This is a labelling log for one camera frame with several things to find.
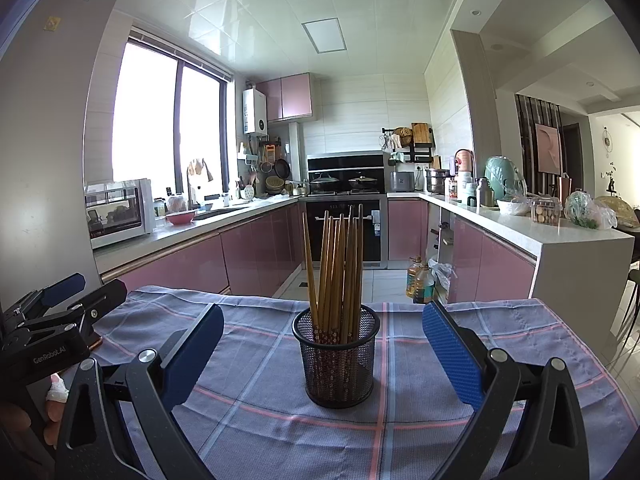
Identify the small cooking oil bottle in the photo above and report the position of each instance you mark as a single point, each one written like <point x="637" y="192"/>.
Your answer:
<point x="414" y="277"/>

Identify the black built-in oven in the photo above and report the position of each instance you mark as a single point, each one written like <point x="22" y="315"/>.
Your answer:
<point x="320" y="235"/>

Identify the wooden cutting board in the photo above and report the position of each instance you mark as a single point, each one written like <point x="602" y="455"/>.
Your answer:
<point x="421" y="133"/>

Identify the grey refrigerator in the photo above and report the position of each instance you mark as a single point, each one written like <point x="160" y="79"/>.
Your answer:
<point x="45" y="135"/>

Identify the round wall clock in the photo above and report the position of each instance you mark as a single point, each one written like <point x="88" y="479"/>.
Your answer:
<point x="606" y="141"/>

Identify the white wall water heater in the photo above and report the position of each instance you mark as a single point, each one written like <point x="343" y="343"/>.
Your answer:
<point x="255" y="111"/>

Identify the pink base cabinets beside oven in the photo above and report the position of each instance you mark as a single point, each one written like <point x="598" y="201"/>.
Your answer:
<point x="480" y="265"/>

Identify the green and white plastic bag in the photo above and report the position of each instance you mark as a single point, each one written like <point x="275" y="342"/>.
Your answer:
<point x="590" y="210"/>

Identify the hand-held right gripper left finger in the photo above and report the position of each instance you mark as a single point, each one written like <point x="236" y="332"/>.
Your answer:
<point x="195" y="355"/>

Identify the ceiling light panel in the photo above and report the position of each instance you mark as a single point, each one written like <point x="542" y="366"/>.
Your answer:
<point x="324" y="36"/>

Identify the black cooktop and hood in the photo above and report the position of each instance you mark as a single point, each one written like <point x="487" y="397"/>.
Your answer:
<point x="345" y="162"/>

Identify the white bowl in plastic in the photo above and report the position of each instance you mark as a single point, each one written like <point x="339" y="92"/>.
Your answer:
<point x="514" y="206"/>

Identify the bunch of wooden chopsticks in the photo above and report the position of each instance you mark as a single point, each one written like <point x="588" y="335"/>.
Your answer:
<point x="331" y="270"/>

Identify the white toaster oven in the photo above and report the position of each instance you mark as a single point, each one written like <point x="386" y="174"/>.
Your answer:
<point x="120" y="215"/>

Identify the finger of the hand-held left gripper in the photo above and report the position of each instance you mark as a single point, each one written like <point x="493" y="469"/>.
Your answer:
<point x="62" y="290"/>
<point x="105" y="300"/>

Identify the black mesh utensil holder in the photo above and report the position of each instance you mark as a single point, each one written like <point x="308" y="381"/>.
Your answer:
<point x="340" y="375"/>

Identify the pink bowl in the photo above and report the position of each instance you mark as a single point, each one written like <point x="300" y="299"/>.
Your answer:
<point x="180" y="217"/>

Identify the clear box of cookies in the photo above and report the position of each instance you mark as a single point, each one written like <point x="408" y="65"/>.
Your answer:
<point x="545" y="211"/>

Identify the pink base cabinets under window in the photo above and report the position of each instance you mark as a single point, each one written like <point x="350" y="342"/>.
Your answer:
<point x="250" y="250"/>

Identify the black wall rack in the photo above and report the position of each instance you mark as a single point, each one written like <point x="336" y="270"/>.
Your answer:
<point x="407" y="152"/>

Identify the steel thermos flask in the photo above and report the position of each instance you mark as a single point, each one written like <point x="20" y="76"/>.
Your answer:
<point x="483" y="194"/>

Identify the person's left hand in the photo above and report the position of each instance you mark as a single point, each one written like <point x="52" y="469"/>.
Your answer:
<point x="55" y="390"/>

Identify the kitchen window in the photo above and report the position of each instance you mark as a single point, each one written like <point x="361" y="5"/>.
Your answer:
<point x="150" y="120"/>

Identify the blue-grey checked tablecloth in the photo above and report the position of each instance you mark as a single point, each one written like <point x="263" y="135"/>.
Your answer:
<point x="300" y="440"/>

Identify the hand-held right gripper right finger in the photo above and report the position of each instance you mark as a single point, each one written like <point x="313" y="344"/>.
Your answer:
<point x="450" y="350"/>

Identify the steel pan with lid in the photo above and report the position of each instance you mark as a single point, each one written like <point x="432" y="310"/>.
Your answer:
<point x="363" y="182"/>

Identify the pink wall cabinet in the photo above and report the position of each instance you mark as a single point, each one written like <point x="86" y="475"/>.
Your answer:
<point x="295" y="96"/>

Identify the pink electric kettle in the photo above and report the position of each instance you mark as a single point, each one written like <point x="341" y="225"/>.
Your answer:
<point x="464" y="161"/>

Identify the black wok with lid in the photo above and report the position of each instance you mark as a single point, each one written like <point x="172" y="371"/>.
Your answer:
<point x="325" y="182"/>

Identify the green air fryer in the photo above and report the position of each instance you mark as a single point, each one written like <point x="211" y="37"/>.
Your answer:
<point x="502" y="177"/>

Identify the white kitchen countertop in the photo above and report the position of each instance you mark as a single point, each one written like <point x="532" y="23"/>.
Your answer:
<point x="580" y="265"/>

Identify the stainless steel stockpot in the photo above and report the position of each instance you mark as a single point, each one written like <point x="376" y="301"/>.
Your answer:
<point x="437" y="181"/>

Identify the pink wall painting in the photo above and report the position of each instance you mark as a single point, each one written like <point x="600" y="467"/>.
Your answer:
<point x="548" y="147"/>

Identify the large cooking oil bottle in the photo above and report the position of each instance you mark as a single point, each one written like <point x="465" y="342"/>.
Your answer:
<point x="425" y="287"/>

